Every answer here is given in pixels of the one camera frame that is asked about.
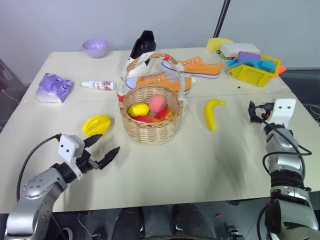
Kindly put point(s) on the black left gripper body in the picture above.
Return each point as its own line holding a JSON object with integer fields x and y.
{"x": 86, "y": 162}

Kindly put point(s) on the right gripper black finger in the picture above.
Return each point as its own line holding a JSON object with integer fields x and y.
{"x": 252, "y": 107}
{"x": 254, "y": 118}

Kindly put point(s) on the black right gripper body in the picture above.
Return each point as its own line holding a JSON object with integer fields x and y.
{"x": 264, "y": 113}

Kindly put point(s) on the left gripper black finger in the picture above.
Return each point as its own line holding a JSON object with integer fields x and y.
{"x": 92, "y": 141}
{"x": 110, "y": 157}

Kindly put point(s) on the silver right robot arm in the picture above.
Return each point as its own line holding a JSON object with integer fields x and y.
{"x": 287, "y": 165}

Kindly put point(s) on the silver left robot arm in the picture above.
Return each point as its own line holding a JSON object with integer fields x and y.
{"x": 37, "y": 187}

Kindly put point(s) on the wicker basket with handle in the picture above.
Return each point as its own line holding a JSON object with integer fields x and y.
{"x": 150, "y": 132}

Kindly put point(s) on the yellow starfruit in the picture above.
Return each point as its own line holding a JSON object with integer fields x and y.
{"x": 96, "y": 123}

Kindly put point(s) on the yellow plastic bin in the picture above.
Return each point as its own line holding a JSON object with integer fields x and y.
{"x": 250, "y": 73}

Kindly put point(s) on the teal sponge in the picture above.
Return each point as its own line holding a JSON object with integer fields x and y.
{"x": 262, "y": 65}

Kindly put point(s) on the yellow banana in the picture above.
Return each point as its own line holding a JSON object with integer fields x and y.
{"x": 210, "y": 115}

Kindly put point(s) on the orange flat piece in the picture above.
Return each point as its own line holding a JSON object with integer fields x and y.
{"x": 281, "y": 69}

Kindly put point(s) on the purple sponge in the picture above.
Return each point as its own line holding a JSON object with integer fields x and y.
{"x": 248, "y": 57}

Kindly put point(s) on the yellow lemon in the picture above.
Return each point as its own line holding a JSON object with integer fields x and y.
{"x": 138, "y": 110}

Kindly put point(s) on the small white spray bottle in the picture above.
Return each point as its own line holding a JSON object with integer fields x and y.
{"x": 97, "y": 85}

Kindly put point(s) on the white rectangular box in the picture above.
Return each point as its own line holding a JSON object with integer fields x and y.
{"x": 237, "y": 47}

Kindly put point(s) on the orange canvas sneaker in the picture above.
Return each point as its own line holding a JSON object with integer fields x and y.
{"x": 150, "y": 81}
{"x": 200, "y": 67}

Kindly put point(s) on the purple tissue pack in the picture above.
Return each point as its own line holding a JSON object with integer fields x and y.
{"x": 53, "y": 87}

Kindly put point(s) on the dark rounded shape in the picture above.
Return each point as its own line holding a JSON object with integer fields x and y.
{"x": 130, "y": 223}

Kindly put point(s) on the red yellow mango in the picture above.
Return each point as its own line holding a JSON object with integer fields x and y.
{"x": 165, "y": 113}

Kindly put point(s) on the pink peach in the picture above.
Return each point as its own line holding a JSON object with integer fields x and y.
{"x": 157, "y": 103}

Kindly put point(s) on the yellow foam block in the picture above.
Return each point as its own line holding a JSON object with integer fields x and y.
{"x": 213, "y": 43}

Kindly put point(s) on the black stand pole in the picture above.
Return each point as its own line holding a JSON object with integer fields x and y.
{"x": 221, "y": 20}

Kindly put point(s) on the purple plastic bowl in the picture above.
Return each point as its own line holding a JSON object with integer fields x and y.
{"x": 95, "y": 47}

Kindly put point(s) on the black white canvas sneaker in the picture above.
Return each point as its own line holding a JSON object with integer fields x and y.
{"x": 147, "y": 43}

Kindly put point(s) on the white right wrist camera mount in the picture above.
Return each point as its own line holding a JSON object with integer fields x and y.
{"x": 285, "y": 110}

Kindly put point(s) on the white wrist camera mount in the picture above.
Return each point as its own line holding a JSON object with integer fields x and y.
{"x": 285, "y": 110}
{"x": 68, "y": 146}

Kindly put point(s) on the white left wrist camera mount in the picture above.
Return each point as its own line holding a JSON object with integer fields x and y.
{"x": 68, "y": 146}

